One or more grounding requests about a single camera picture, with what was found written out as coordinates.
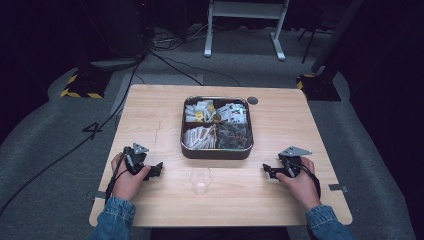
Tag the clear plastic cup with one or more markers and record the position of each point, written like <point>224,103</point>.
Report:
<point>200,181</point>

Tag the black equipment column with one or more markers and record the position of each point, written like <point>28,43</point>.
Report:
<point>116,30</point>

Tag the dark round table grommet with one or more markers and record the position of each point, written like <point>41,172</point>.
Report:
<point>252,100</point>

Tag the pile of dark tea packets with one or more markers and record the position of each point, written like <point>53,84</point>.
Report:
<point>233,136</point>

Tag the grey flat stand foot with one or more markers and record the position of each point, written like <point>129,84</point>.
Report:
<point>113,63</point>

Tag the white metal stand frame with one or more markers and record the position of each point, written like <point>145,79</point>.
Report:
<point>246,10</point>

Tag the black yellow striped base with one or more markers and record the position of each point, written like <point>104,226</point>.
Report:
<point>85,85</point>
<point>318,88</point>

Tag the grey slanted pole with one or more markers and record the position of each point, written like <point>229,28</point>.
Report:
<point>336,35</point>

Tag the black tripod legs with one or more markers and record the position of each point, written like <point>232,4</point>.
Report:
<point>308,45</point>

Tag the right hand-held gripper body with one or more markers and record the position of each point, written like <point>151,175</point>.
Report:
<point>292,163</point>

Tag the person's dark trousers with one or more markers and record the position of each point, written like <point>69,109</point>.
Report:
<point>220,234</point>

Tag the grey tape strip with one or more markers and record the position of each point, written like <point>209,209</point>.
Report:
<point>338,188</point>
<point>100,195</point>

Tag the person's right hand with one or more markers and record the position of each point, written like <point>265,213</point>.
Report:
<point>303,188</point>

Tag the brown compartment box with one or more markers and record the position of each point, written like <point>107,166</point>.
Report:
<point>216,154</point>

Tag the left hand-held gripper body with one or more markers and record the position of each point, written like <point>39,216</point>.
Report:
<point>135,163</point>

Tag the pile of white brown sachets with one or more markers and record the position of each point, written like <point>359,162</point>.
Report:
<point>199,137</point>

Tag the pile of white yellow packets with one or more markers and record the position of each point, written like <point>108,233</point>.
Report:
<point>200,111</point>

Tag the person's left hand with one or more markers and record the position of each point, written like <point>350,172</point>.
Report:
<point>128,186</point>

